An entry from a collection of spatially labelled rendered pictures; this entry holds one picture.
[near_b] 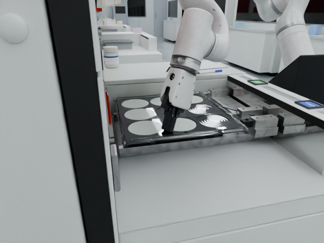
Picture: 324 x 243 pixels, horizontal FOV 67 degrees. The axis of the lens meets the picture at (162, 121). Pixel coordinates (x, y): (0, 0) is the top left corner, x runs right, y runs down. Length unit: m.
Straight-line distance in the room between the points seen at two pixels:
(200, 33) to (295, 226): 0.54
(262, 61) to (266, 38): 0.44
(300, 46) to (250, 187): 0.72
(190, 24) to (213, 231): 0.51
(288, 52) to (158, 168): 0.77
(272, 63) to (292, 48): 4.40
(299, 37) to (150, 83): 0.65
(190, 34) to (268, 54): 4.93
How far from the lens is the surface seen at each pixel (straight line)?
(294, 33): 1.23
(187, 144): 0.76
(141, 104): 0.91
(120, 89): 1.01
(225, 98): 1.07
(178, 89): 0.65
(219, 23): 0.78
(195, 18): 0.70
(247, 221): 0.63
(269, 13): 1.34
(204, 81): 1.09
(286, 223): 0.70
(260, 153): 0.81
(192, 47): 0.68
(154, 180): 0.64
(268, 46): 5.53
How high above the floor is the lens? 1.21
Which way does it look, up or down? 24 degrees down
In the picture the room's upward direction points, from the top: straight up
